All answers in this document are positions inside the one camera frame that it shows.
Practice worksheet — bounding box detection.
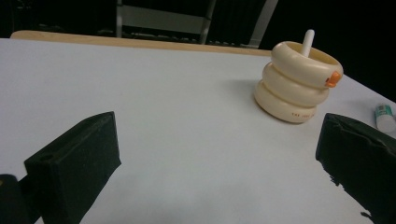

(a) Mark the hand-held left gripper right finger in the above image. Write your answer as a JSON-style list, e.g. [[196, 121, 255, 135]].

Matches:
[[315, 112, 396, 224]]

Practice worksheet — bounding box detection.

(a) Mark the green and white glue stick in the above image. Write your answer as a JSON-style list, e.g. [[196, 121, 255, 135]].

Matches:
[[374, 104, 396, 133]]

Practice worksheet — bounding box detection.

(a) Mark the grey metal desk frame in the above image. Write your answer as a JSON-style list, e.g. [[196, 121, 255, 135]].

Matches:
[[115, 0, 279, 49]]

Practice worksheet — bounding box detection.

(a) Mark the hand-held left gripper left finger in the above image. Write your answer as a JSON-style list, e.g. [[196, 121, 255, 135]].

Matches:
[[23, 110, 122, 224]]

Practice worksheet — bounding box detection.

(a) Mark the cream ringed pen holder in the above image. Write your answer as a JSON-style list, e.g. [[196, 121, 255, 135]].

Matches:
[[253, 40, 345, 124]]

